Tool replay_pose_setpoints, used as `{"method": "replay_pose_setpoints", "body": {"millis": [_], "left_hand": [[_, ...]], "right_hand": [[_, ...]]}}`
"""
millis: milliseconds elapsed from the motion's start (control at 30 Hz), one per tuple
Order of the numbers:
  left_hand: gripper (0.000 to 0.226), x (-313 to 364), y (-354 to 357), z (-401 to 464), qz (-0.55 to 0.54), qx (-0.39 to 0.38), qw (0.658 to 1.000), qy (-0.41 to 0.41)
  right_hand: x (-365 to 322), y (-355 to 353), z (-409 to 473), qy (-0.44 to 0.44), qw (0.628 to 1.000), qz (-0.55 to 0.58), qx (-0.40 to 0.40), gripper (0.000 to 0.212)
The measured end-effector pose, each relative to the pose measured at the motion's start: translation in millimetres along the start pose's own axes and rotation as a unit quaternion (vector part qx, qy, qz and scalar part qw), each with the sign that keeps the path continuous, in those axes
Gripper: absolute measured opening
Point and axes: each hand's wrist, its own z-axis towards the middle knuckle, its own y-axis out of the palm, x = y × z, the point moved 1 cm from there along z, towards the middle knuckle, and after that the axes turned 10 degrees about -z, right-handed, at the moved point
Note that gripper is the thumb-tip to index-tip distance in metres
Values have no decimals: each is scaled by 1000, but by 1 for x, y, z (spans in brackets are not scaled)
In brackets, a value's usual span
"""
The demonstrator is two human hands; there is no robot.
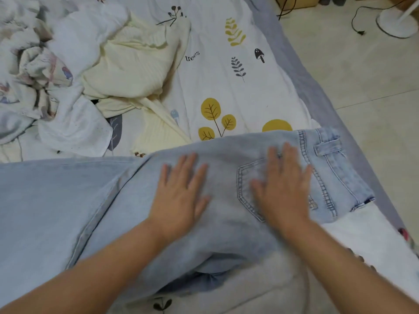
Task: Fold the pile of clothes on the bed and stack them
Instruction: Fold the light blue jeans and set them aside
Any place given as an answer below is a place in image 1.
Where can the person's right hand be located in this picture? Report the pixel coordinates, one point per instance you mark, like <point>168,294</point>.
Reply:
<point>285,196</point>

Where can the person's left hand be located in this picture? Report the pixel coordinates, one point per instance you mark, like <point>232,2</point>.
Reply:
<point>177,206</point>

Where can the bed with leaf print bedding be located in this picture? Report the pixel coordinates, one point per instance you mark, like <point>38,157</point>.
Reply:
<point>216,62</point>

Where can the light blue denim jeans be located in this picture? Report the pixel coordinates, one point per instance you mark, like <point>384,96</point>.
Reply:
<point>65,199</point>

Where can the cartoon print pyjama trousers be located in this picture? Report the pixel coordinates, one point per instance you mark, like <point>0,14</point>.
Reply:
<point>26,81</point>

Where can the wooden dressing table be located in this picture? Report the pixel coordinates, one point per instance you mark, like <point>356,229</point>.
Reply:
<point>298,0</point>

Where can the white standing fan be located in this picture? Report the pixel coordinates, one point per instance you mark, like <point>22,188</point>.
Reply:
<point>396,26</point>

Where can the person's right forearm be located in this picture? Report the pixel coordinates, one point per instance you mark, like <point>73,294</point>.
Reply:
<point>353,278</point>

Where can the dark shoe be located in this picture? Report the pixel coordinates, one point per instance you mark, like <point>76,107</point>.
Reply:
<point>339,0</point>
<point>325,0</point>

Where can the person's left forearm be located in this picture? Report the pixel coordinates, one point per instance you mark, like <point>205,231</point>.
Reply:
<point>91,278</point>

